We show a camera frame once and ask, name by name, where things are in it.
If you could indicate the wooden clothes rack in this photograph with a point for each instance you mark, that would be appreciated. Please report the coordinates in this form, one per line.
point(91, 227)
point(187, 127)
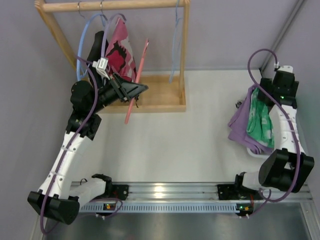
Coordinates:
point(162, 96)

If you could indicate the green white trousers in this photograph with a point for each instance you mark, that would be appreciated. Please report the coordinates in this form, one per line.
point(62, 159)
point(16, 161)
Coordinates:
point(259, 126)

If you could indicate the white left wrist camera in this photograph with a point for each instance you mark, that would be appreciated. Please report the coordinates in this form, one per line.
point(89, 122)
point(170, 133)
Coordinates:
point(101, 67)

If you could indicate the perforated cable duct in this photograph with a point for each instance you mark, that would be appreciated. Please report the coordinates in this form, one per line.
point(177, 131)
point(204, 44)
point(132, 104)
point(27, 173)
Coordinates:
point(160, 207)

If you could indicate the purple cloth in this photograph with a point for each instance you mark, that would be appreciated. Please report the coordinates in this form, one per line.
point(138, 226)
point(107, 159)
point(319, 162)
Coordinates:
point(238, 125)

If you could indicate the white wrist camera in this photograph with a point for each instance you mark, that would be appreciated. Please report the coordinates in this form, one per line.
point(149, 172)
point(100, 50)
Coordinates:
point(283, 68)
point(101, 67)

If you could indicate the light blue wire hanger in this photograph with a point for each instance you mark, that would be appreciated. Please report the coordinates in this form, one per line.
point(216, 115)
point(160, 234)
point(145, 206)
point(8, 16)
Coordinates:
point(175, 44)

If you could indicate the white laundry basket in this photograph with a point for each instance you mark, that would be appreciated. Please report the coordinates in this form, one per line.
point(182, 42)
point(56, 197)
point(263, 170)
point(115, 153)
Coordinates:
point(255, 152)

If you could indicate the pink plastic hanger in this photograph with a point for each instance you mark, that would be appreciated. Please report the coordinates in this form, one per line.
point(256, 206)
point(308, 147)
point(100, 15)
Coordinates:
point(137, 80)

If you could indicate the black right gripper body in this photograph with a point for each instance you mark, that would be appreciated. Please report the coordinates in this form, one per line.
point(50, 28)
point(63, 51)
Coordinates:
point(265, 83)

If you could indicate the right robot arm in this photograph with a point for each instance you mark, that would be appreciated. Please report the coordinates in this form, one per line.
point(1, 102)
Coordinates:
point(288, 166)

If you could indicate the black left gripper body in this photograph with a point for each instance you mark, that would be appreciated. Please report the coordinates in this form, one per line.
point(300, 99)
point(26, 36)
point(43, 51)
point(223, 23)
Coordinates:
point(120, 88)

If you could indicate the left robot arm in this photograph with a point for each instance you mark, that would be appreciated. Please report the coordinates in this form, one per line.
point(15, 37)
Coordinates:
point(55, 199)

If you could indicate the black garment on hanger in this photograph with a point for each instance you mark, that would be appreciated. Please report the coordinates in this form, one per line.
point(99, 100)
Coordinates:
point(95, 52)

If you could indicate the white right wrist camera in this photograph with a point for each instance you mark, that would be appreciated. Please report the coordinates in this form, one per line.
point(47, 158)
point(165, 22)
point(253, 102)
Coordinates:
point(283, 68)

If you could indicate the aluminium mounting rail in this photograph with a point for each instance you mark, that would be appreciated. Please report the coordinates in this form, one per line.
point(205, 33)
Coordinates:
point(161, 191)

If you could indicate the lilac plastic hanger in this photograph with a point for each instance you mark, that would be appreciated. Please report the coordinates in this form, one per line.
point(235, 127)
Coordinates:
point(107, 32)

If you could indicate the pink patterned garment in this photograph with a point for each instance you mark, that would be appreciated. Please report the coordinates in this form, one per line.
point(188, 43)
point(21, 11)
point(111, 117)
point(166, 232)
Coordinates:
point(120, 54)

